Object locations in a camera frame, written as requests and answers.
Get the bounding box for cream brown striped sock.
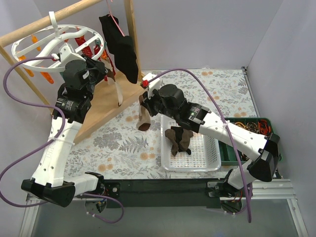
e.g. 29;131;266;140
136;95;151;131
164;126;195;156

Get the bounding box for floral table mat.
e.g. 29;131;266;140
64;68;257;179

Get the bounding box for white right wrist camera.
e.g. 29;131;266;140
140;73;161;99

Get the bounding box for large black hanging cloth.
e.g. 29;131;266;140
99;14;138;84

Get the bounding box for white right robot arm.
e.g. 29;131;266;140
141;84;280;196

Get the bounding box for white round clip hanger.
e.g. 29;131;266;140
11;11;106;73

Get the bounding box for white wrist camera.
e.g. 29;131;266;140
51;43;85;67
140;73;161;99

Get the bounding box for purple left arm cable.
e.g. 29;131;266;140
0;56;125;224

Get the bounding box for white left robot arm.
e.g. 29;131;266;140
21;56;108;207

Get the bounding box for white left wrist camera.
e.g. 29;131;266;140
51;43;85;67

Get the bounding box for wooden hanger rack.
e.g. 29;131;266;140
0;0;144;144

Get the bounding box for green compartment tray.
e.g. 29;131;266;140
218;117;274;166

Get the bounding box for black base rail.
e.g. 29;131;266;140
103;179;221;208

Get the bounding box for pink hanging cord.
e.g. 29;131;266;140
106;0;125;37

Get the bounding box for white plastic basket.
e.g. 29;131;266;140
160;115;221;172

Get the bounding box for red patterned sock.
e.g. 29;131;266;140
74;33;93;59
98;48;116;85

